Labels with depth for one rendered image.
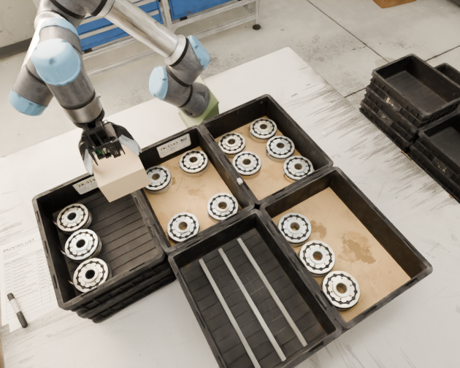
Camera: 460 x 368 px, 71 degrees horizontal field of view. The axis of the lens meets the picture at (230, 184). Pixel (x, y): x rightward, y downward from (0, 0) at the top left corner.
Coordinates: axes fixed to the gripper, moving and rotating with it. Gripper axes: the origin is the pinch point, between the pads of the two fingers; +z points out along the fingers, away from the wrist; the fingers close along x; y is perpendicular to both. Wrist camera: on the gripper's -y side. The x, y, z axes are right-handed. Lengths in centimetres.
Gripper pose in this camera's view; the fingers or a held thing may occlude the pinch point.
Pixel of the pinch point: (115, 161)
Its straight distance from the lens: 93.7
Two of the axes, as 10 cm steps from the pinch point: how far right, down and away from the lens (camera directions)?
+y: 4.7, 7.3, -4.9
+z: 0.5, 5.4, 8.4
